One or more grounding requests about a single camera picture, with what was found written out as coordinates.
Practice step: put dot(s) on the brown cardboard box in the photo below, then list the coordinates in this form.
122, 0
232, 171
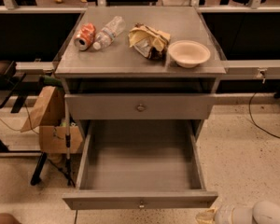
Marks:
49, 116

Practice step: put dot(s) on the grey top drawer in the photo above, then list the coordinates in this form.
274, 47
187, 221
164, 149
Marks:
140, 106

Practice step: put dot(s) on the green object behind box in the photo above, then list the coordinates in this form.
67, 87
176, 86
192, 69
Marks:
50, 81

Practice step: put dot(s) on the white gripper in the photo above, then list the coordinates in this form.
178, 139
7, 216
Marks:
221, 216

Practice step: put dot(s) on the white paper bowl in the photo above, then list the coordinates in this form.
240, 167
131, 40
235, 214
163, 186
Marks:
189, 54

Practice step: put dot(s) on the clear plastic water bottle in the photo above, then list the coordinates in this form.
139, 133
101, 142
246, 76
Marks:
109, 32

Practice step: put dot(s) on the white and black pole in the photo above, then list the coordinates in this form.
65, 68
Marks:
68, 144

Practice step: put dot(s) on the grey drawer cabinet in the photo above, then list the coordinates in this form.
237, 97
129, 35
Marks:
118, 82

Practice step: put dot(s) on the black stand left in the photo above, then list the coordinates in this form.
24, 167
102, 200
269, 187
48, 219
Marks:
9, 82

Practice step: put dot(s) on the crumpled yellow chip bag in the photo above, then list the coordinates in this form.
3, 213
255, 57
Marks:
149, 42

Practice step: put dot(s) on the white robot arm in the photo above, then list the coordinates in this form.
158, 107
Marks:
263, 212

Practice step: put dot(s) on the grey drawer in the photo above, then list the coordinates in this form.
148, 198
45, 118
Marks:
140, 106
140, 164

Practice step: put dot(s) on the orange soda can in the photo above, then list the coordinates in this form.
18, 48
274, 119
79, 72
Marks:
85, 36

